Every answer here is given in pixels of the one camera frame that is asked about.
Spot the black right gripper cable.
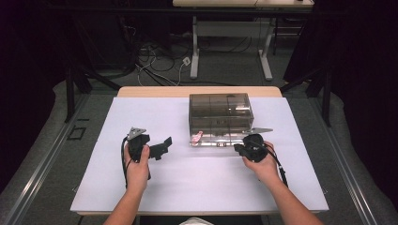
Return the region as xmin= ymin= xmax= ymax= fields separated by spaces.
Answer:
xmin=258 ymin=145 xmax=289 ymax=188

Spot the black metal crossbar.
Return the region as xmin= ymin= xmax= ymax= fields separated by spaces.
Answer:
xmin=46 ymin=5 xmax=345 ymax=17

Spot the person's left hand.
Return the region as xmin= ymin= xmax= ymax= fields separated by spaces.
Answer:
xmin=124 ymin=143 xmax=151 ymax=192

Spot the black metal stand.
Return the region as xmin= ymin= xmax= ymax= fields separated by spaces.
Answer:
xmin=64 ymin=60 xmax=121 ymax=124
xmin=280 ymin=67 xmax=333 ymax=128

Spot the white desk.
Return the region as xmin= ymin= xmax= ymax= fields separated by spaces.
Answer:
xmin=172 ymin=0 xmax=314 ymax=82

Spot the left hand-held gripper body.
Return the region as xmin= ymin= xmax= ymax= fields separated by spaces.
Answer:
xmin=127 ymin=127 xmax=150 ymax=163

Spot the white table mat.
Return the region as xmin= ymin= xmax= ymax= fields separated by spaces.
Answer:
xmin=69 ymin=97 xmax=329 ymax=214

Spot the white cable with adapter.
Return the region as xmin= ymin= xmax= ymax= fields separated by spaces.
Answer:
xmin=135 ymin=55 xmax=191 ymax=87

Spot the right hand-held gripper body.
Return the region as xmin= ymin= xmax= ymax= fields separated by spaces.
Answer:
xmin=242 ymin=127 xmax=274 ymax=163

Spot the smoky clear drawer cabinet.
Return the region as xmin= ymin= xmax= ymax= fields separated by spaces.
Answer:
xmin=188 ymin=93 xmax=254 ymax=142

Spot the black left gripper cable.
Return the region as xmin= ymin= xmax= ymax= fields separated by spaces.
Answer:
xmin=121 ymin=136 xmax=130 ymax=189

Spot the person's right hand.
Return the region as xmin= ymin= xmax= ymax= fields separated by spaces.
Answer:
xmin=242 ymin=142 xmax=282 ymax=186

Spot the red and white packet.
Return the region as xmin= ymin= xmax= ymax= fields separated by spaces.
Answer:
xmin=191 ymin=130 xmax=204 ymax=147

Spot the metal floor rail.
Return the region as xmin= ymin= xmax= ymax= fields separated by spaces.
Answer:
xmin=309 ymin=97 xmax=380 ymax=225
xmin=2 ymin=93 xmax=91 ymax=225

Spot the dark curtain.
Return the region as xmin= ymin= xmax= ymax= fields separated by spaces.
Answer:
xmin=283 ymin=0 xmax=398 ymax=207
xmin=0 ymin=0 xmax=69 ymax=195

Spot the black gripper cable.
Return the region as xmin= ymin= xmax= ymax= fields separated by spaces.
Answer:
xmin=258 ymin=145 xmax=289 ymax=188
xmin=121 ymin=136 xmax=130 ymax=189

